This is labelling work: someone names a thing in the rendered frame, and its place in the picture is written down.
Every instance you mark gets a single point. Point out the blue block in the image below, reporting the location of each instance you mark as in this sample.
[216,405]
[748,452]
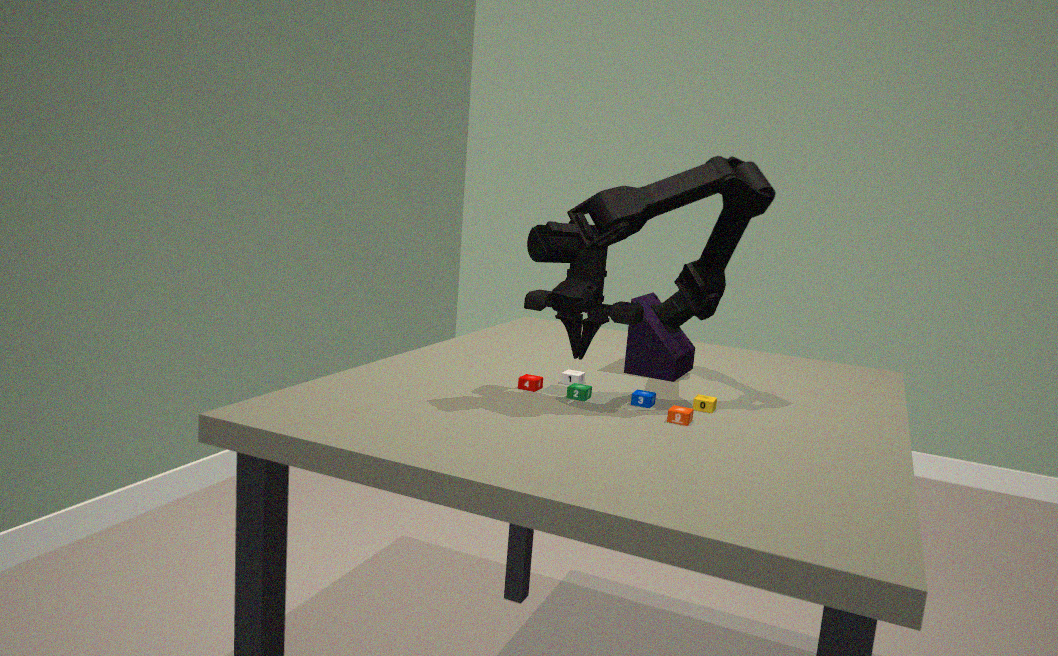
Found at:
[643,398]

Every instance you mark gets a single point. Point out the yellow digit block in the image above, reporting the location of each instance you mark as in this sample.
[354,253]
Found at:
[704,403]

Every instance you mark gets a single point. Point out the red block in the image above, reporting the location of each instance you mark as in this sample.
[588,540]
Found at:
[530,382]

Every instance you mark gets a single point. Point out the orange block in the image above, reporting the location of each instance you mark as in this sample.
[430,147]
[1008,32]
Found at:
[680,415]

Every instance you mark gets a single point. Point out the small white block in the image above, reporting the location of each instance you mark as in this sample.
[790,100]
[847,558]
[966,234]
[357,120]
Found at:
[570,376]

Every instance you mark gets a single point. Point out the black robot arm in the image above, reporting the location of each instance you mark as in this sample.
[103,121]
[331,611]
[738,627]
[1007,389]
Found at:
[622,211]

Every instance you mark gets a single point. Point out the green block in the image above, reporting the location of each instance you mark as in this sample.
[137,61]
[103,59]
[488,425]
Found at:
[579,392]

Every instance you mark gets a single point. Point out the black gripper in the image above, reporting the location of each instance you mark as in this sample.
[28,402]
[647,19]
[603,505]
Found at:
[620,312]

